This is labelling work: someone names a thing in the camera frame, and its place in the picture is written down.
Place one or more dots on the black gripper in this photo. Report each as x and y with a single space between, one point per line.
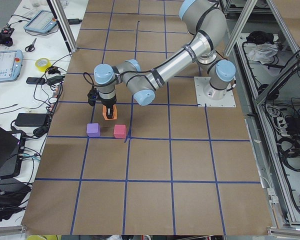
108 103

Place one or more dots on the orange foam cube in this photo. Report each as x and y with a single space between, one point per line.
110 113

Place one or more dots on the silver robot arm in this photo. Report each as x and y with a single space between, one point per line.
207 24

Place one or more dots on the pink foam cube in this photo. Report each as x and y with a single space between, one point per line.
120 131

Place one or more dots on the purple foam cube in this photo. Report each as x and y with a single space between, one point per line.
93 130

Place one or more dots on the black power adapter brick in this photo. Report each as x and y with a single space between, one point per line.
30 119

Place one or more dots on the yellow tape roll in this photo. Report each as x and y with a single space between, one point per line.
42 64

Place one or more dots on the black remote device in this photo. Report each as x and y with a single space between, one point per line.
35 80

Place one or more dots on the far teach pendant tablet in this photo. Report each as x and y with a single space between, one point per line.
42 23

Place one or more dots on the teach pendant tablet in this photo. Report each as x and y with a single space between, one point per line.
10 65
42 23

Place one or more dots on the black laptop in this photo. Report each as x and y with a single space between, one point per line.
12 145

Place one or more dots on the near teach pendant tablet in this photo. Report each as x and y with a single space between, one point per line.
10 65

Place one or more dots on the white crumpled cloth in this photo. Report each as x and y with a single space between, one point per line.
263 53

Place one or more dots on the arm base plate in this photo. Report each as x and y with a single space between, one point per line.
207 96

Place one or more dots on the black handled scissors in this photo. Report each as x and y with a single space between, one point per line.
31 47

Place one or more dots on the aluminium frame post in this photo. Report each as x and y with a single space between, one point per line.
63 24

